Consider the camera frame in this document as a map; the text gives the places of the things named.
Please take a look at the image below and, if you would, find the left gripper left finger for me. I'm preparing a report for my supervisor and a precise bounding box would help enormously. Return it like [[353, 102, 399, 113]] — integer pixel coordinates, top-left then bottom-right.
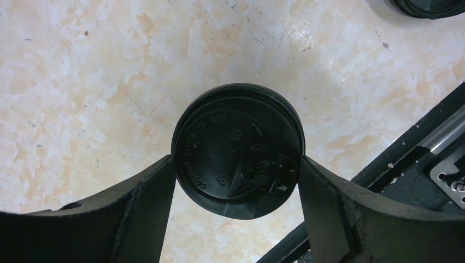
[[1, 155, 176, 262]]

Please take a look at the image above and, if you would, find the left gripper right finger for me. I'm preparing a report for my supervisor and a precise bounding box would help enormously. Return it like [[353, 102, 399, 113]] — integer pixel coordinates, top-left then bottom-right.
[[298, 156, 464, 262]]

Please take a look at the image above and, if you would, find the black cup lid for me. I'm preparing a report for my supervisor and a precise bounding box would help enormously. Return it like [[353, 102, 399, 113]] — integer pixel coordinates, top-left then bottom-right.
[[171, 83, 305, 220], [389, 0, 464, 20]]

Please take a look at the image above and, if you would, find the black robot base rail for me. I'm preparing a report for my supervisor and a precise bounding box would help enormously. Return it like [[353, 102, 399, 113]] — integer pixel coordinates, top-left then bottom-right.
[[260, 85, 464, 262]]

